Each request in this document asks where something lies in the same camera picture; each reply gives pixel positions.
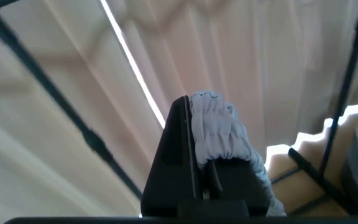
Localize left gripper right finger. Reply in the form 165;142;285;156
202;157;272;217

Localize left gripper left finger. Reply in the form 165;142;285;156
140;95;203;218

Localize pale grey shorts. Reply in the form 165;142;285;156
188;90;287;218

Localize black clothes rack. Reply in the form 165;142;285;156
0;0;358;217

